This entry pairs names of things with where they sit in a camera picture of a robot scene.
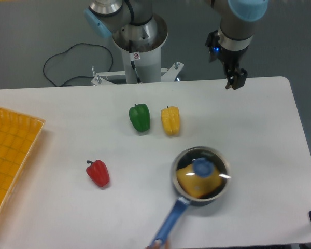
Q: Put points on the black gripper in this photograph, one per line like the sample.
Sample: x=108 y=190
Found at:
x=229 y=52

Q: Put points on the glass pot lid blue knob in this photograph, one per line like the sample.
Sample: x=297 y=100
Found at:
x=203 y=159

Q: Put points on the black pot with blue handle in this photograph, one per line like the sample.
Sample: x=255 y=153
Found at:
x=179 y=207

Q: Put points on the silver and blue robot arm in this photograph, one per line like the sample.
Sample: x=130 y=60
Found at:
x=238 y=19

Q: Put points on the person's fingertips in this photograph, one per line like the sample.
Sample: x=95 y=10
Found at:
x=159 y=245

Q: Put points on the yellow bell pepper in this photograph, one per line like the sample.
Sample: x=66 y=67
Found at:
x=170 y=118

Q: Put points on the green bell pepper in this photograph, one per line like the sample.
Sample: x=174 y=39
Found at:
x=139 y=116

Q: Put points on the yellow toast slice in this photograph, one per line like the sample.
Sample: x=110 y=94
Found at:
x=197 y=186

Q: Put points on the red bell pepper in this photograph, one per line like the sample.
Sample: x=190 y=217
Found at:
x=98 y=173

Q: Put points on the yellow plastic basket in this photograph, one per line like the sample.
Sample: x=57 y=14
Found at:
x=18 y=135

